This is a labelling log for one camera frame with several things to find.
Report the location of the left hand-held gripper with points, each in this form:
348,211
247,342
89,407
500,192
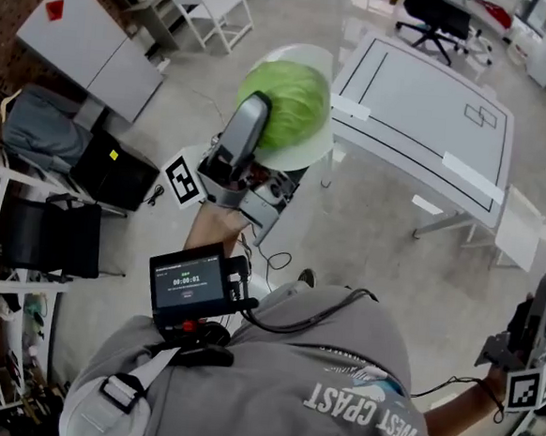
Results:
216,191

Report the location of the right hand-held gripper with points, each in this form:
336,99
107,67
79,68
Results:
523,389

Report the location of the green cabbage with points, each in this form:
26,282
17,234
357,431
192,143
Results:
296,106

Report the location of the white plate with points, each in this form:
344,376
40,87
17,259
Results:
301,160

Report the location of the person's left forearm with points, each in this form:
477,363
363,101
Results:
211,231

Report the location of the person's right forearm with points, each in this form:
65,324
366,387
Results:
455,415

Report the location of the white table with black lines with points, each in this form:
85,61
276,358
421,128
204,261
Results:
418,106

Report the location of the white power strip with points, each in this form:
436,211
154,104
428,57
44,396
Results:
163,64

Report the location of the white wooden chair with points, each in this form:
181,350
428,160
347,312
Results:
224,4

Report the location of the black box with yellow sticker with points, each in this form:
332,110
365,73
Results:
112,171

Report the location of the grey shelf unit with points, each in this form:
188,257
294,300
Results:
152,19

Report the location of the person's dark shoe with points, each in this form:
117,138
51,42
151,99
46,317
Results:
307,277

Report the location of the black monitor screen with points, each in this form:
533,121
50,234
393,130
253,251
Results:
188,283

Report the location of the grey cabinet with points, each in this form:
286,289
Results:
89,47

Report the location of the blue-grey cloth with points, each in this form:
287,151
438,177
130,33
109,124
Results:
45,124

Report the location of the black folding chair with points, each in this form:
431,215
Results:
64,238

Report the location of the black office chair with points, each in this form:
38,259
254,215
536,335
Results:
435,13

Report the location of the red diamond sticker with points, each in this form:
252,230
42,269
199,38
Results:
55,10

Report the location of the white office chair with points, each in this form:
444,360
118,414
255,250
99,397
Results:
475,40

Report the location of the person's grey printed shirt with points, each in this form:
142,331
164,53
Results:
287,401

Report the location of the red cloth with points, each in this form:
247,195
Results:
498,14

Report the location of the white metal shelf rack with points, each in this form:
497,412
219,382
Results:
13,288

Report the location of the black monitor mount clamp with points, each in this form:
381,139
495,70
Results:
206,353

